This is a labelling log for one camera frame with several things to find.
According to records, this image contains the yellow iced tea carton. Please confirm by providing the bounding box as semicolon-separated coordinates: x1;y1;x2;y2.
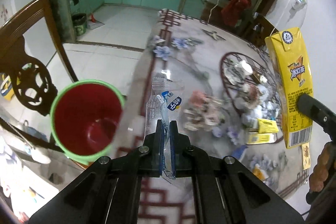
265;27;313;149

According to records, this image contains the clear plastic snack wrapper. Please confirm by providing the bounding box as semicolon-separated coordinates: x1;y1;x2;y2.
145;77;185;180

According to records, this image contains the green kitchen trash bin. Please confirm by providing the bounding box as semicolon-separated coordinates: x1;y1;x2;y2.
72;13;87;36

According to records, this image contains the right hand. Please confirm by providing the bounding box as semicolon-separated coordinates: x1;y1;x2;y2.
309;142;332;192

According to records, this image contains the small yellow box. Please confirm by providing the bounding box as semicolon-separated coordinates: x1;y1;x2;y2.
245;118;279;145

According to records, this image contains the pile of crumpled wrappers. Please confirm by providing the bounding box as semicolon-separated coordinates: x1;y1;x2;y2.
183;84;280;132

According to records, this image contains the patterned tablecloth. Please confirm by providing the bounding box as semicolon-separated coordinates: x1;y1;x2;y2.
112;9;312;224

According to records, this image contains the red bin with green rim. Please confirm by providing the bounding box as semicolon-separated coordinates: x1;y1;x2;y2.
50;79;125;165

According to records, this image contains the crumpled paper cup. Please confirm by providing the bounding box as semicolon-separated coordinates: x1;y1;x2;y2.
223;60;253;85

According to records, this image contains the wooden chair far side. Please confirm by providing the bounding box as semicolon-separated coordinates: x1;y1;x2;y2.
242;12;278;48

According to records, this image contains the red garment hanging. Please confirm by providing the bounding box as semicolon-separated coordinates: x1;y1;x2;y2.
221;0;252;27

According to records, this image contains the dark wooden carved chair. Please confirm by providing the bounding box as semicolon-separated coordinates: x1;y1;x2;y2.
0;0;79;154

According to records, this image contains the yellow toy on floor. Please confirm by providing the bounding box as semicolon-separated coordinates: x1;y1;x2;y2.
1;73;14;101

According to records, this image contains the white charger with cable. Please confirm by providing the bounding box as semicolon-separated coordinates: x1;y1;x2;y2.
270;0;308;35

